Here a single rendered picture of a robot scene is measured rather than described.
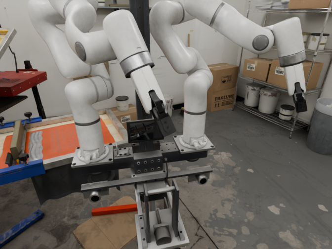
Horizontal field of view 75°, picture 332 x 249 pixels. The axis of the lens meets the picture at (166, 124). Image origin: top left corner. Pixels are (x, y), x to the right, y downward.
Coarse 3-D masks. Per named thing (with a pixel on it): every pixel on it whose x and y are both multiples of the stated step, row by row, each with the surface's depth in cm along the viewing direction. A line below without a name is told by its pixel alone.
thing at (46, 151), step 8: (104, 136) 139; (112, 136) 139; (48, 144) 130; (24, 152) 123; (48, 152) 123; (56, 152) 123; (64, 152) 123; (72, 152) 123; (0, 160) 116; (0, 168) 110
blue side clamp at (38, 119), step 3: (36, 117) 152; (39, 117) 152; (21, 120) 148; (24, 120) 149; (27, 120) 150; (33, 120) 150; (36, 120) 150; (39, 120) 150; (3, 123) 144; (6, 123) 144; (9, 123) 145; (12, 123) 146; (27, 123) 147; (30, 123) 148; (0, 126) 141; (3, 126) 141; (6, 126) 142; (9, 126) 142
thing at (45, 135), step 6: (54, 126) 151; (60, 126) 151; (66, 126) 151; (102, 126) 151; (30, 132) 144; (42, 132) 144; (48, 132) 144; (6, 138) 137; (42, 138) 137; (48, 138) 137; (6, 144) 130; (6, 150) 125
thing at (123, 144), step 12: (108, 108) 172; (48, 120) 152; (60, 120) 156; (72, 120) 160; (0, 132) 142; (120, 132) 139; (120, 144) 124; (60, 156) 114; (72, 156) 114; (48, 168) 110
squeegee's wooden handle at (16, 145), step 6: (18, 120) 136; (18, 126) 129; (18, 132) 123; (12, 138) 116; (18, 138) 118; (12, 144) 111; (18, 144) 115; (12, 150) 109; (18, 150) 112; (12, 156) 110
